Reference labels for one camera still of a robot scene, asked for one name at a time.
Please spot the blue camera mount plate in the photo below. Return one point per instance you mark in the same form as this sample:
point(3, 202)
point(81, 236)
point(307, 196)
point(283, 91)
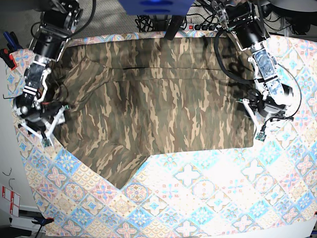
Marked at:
point(156, 7)

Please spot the camouflage T-shirt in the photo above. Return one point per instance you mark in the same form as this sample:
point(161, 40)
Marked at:
point(136, 98)

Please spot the red white label card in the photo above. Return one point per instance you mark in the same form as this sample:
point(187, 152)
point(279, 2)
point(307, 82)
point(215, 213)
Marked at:
point(9, 201)

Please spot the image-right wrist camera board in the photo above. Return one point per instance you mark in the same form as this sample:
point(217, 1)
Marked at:
point(260, 136)

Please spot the blue clamp lower left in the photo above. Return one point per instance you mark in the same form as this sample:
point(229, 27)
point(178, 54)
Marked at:
point(42, 221)

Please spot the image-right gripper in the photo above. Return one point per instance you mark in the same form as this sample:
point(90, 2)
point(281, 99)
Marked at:
point(268, 109)

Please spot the white power strip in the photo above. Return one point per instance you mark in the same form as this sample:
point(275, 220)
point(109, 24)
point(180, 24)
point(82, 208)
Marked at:
point(189, 26)

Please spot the blue red clamp upper left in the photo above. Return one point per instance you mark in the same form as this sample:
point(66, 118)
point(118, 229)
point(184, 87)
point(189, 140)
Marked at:
point(12, 46)

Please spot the black camera support post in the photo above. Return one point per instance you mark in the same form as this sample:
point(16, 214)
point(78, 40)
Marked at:
point(173, 27)

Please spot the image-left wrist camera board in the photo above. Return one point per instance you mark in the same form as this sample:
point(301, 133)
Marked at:
point(47, 142)

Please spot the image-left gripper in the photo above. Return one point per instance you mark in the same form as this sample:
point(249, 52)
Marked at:
point(41, 123)

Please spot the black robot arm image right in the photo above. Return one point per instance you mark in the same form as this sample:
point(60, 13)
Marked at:
point(245, 22)

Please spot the patterned tile tablecloth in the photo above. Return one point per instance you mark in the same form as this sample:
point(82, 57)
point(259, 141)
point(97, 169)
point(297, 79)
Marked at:
point(195, 193)

